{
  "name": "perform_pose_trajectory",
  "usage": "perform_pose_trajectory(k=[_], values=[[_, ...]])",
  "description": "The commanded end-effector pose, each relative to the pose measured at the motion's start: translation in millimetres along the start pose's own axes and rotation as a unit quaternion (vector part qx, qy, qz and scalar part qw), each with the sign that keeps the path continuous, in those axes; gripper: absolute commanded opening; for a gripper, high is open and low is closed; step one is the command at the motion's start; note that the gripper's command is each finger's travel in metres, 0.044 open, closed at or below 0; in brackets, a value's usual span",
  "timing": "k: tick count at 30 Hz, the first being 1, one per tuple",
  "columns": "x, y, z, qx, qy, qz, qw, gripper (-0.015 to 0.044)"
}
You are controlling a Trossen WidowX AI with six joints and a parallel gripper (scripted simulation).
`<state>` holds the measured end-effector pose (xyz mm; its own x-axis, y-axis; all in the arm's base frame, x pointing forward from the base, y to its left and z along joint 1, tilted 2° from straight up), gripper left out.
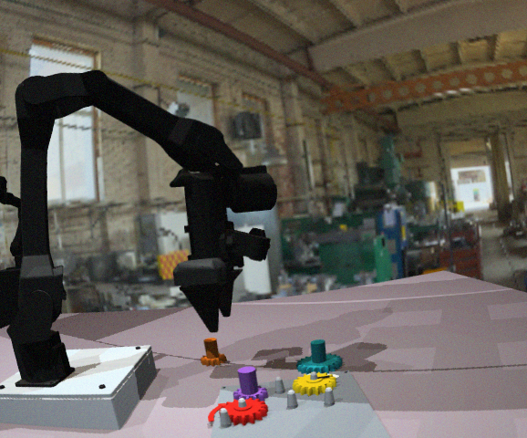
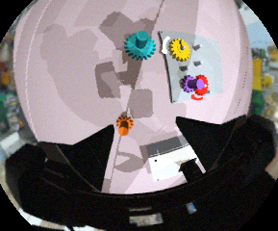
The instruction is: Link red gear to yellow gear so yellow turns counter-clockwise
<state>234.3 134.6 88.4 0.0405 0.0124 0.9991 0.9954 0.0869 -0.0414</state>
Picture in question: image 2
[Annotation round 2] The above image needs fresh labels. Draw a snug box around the orange gear with cylindrical handle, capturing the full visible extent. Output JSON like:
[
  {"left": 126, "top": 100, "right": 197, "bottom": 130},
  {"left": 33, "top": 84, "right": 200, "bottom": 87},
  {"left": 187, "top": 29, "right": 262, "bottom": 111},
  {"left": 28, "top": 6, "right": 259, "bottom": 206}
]
[{"left": 116, "top": 116, "right": 134, "bottom": 136}]

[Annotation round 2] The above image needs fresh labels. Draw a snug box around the red gear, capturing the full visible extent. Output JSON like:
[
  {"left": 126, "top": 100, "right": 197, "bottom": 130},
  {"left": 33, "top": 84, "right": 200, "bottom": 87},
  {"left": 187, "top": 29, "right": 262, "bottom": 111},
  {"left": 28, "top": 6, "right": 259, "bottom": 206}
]
[{"left": 193, "top": 74, "right": 209, "bottom": 96}]

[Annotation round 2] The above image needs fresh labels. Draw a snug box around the purple gear with cylindrical handle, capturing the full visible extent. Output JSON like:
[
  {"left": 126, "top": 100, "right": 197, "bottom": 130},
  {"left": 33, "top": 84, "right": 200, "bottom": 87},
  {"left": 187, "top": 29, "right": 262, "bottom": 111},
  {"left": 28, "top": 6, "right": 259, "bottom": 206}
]
[{"left": 181, "top": 74, "right": 204, "bottom": 92}]

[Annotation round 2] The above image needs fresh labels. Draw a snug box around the teal gear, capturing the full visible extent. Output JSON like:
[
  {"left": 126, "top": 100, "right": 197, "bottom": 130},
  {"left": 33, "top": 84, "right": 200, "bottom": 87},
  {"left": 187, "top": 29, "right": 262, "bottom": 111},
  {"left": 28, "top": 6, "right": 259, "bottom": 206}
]
[{"left": 124, "top": 31, "right": 157, "bottom": 61}]

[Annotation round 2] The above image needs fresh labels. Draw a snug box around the red curved arrow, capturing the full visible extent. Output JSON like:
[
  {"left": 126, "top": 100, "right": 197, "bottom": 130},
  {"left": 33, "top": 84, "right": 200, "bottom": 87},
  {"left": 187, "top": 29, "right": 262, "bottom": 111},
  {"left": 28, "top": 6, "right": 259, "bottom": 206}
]
[{"left": 191, "top": 95, "right": 203, "bottom": 100}]

